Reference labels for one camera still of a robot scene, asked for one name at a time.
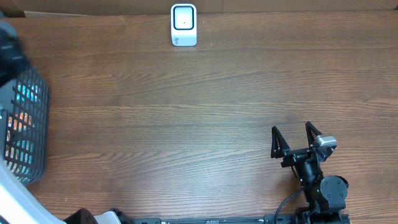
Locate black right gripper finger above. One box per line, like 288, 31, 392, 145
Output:
305, 121, 322, 147
271, 126, 290, 159

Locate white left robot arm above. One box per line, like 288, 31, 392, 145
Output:
1, 21, 61, 223

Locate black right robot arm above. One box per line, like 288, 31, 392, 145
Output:
266, 121, 350, 224

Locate white barcode scanner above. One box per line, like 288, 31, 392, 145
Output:
170, 3, 197, 47

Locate black mesh basket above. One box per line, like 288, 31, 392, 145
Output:
1, 67, 50, 185

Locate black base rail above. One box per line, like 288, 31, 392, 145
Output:
131, 215, 296, 224

